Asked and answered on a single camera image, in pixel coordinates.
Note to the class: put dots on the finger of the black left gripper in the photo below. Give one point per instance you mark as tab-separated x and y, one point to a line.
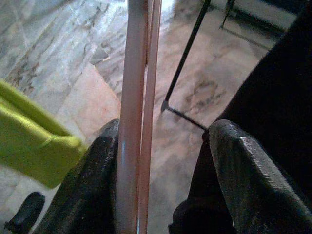
25	214

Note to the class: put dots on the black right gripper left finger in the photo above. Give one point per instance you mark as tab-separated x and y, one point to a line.
87	190

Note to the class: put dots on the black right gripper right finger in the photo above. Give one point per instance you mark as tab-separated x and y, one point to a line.
243	190

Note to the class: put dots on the yellow-green garment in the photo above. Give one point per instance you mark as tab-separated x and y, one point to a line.
31	141

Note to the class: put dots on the black printed t-shirt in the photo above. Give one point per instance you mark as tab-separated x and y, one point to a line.
280	97

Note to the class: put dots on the pale pink plastic hanger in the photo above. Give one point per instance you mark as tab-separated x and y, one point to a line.
132	73

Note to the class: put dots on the dark metal drying rack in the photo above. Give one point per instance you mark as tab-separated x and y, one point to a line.
184	56

